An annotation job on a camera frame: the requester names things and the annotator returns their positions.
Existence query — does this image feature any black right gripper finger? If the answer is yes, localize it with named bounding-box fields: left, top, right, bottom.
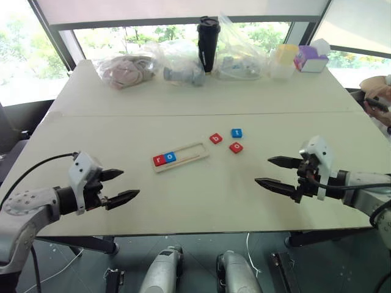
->
left=254, top=178, right=298, bottom=200
left=267, top=156, right=303, bottom=170

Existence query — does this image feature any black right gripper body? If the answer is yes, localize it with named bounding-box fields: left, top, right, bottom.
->
left=294, top=153, right=322, bottom=204

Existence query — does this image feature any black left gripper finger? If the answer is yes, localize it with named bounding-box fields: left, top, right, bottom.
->
left=105, top=189, right=141, bottom=211
left=101, top=168, right=125, bottom=184

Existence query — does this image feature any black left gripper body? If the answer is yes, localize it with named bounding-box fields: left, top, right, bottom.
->
left=82, top=169, right=108, bottom=212

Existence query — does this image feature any wooden letter tray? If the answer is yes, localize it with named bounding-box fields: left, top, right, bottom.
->
left=152, top=141, right=211, bottom=175

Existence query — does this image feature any dark phone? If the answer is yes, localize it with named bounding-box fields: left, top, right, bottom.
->
left=364, top=97, right=390, bottom=113

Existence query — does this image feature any silver robot left leg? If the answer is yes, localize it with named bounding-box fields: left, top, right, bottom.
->
left=139, top=244, right=185, bottom=293

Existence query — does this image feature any silver robot leg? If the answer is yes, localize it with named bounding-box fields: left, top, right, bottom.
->
left=139, top=244, right=185, bottom=293
left=216, top=250, right=263, bottom=293

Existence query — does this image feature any silver robot right leg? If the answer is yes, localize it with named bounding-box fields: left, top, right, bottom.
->
left=216, top=250, right=263, bottom=293

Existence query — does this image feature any person's bare hand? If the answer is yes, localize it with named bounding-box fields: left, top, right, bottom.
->
left=359, top=76, right=391, bottom=118

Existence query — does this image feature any black chair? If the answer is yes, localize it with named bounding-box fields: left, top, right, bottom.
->
left=0, top=101, right=55, bottom=184

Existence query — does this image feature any yellow cup in clear container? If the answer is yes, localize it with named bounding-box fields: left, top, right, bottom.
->
left=268, top=43, right=300, bottom=81

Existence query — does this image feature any plastic bag with pink cloth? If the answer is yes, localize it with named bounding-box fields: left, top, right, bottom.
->
left=93, top=50, right=159, bottom=90

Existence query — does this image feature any purple tissue box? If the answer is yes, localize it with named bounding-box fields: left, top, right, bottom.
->
left=293, top=38, right=331, bottom=74

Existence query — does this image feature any clear bag with small items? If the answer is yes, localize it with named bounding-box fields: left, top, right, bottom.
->
left=213, top=13, right=272, bottom=82

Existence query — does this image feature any plastic bag with grey items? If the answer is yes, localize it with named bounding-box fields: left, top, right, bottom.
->
left=143, top=40, right=207, bottom=88

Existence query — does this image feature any black travel tumbler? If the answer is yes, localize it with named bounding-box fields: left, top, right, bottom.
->
left=196, top=15, right=222, bottom=74

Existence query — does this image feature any narrow white roller blind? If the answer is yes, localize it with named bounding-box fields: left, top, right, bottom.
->
left=313, top=0, right=391, bottom=52

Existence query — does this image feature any wide white roller blind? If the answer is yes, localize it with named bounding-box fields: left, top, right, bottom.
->
left=28, top=0, right=333, bottom=26

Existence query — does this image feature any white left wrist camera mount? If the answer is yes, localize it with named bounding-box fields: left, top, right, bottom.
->
left=67, top=151, right=103, bottom=216

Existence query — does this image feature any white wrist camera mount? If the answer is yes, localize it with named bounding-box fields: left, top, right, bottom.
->
left=67, top=151, right=103, bottom=216
left=298, top=135, right=337, bottom=201

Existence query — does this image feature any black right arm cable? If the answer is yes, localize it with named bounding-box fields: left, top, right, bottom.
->
left=316, top=181, right=391, bottom=293

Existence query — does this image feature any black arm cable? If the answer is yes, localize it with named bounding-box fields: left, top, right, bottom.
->
left=0, top=152, right=80, bottom=293
left=316, top=181, right=391, bottom=293

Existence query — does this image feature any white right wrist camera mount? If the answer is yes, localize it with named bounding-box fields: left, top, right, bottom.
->
left=298, top=135, right=337, bottom=201

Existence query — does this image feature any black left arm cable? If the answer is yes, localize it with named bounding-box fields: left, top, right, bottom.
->
left=0, top=152, right=80, bottom=293

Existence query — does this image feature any white floor cable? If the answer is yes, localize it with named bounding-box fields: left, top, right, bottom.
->
left=38, top=248, right=85, bottom=285
left=245, top=233, right=263, bottom=276

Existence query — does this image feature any black floor bracket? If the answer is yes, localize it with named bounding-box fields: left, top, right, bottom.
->
left=268, top=251, right=302, bottom=293
left=103, top=267, right=126, bottom=293

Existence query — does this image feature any black window frame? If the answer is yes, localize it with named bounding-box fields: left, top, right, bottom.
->
left=26, top=0, right=391, bottom=71

